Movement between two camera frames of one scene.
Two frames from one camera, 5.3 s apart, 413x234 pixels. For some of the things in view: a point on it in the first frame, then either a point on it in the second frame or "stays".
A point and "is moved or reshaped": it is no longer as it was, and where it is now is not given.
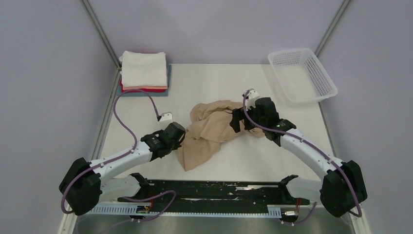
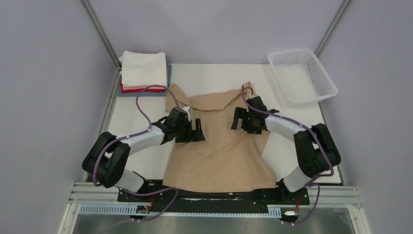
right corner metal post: x=331 y=28 stays
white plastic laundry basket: x=301 y=78 stays
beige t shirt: x=210 y=122 is moved or reshaped
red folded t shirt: x=122 y=90 stays
